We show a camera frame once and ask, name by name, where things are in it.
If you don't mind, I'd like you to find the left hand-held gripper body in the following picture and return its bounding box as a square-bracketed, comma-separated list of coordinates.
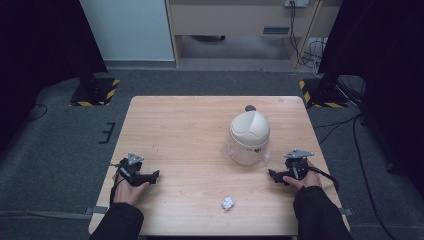
[117, 152, 148, 186]

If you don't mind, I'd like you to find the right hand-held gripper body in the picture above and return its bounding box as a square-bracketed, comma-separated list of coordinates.
[283, 148, 315, 181]

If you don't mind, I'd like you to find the person's right hand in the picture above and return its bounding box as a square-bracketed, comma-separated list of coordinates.
[283, 159, 323, 191]

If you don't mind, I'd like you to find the person's left hand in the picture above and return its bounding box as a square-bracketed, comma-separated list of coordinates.
[113, 172, 151, 206]

